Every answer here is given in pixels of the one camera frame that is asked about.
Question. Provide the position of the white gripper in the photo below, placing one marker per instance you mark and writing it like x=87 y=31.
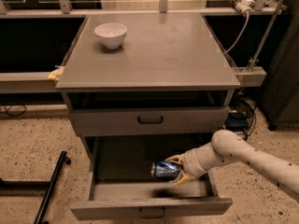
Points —
x=191 y=164

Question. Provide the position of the blue pepsi can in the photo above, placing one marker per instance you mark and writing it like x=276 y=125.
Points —
x=165 y=170

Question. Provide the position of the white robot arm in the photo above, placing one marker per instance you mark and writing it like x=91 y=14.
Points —
x=227 y=147

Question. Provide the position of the closed grey top drawer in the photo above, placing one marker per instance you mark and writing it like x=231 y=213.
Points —
x=148 y=121

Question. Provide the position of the open grey middle drawer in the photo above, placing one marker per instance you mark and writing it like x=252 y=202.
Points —
x=120 y=184

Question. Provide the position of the grey drawer cabinet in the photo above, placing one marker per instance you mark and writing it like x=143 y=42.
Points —
x=165 y=61

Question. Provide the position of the black metal stand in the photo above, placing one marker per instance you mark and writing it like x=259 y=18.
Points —
x=34 y=188

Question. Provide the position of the white ceramic bowl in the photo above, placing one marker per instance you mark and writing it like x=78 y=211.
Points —
x=111 y=34

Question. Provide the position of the yellow tape piece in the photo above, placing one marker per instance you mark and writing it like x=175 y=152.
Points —
x=56 y=74

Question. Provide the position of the white power strip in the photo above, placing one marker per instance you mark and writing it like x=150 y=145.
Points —
x=242 y=6

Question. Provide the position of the grey metal rail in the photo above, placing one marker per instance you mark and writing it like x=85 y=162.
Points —
x=36 y=82

